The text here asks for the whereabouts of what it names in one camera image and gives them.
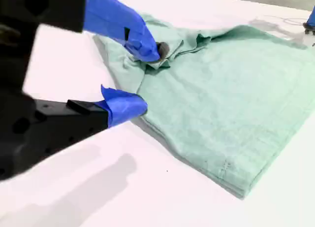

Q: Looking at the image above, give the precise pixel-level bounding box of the pale green T-shirt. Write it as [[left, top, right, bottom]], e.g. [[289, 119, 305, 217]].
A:
[[93, 14, 315, 200]]

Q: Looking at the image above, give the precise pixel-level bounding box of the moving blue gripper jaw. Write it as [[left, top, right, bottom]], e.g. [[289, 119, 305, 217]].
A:
[[0, 84, 148, 181]]

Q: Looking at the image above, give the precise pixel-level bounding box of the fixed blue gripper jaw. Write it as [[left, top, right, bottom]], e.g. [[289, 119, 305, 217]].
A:
[[303, 11, 315, 36], [0, 0, 171, 63]]

